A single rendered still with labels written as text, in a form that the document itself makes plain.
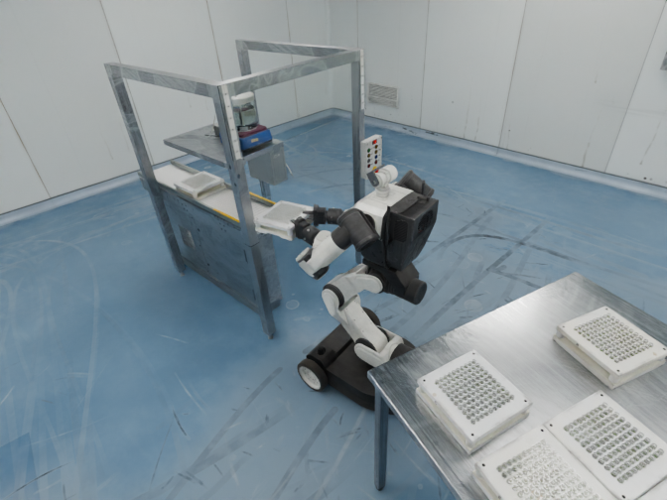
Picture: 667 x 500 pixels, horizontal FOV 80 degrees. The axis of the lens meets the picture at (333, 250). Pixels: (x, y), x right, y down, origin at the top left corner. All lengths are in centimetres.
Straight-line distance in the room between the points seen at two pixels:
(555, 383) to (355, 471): 107
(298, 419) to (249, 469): 34
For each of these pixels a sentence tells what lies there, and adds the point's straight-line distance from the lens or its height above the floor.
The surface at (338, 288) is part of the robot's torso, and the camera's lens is 211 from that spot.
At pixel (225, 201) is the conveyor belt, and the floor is 80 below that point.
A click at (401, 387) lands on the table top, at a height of 82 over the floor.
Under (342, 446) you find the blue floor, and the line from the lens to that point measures 227.
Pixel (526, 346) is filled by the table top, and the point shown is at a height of 82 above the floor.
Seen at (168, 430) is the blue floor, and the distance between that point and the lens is 254.
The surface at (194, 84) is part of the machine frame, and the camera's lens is 210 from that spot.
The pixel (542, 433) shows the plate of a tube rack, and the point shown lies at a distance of 137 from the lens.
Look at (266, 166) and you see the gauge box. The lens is 231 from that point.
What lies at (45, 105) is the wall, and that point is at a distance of 522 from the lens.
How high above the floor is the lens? 199
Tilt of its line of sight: 35 degrees down
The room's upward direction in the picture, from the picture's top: 4 degrees counter-clockwise
